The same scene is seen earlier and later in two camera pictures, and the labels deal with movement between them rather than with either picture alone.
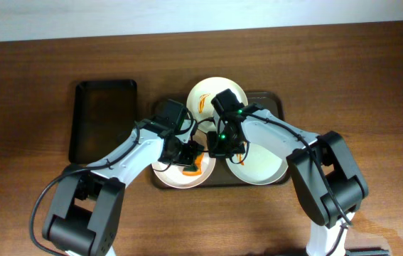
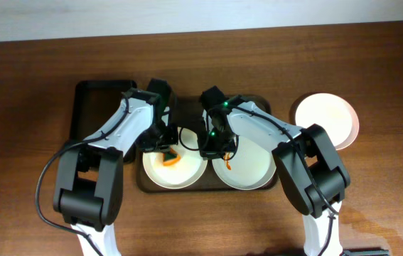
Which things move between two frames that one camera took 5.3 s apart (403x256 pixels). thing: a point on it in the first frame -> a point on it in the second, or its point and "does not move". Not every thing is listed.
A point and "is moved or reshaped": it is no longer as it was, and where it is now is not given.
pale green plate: [261, 168] does not move
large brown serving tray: [222, 179] -> [188, 112]
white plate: [172, 174] does not move
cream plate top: [199, 102] -> [333, 114]
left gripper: [188, 158] -> [158, 143]
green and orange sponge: [195, 170] is moved or reshaped
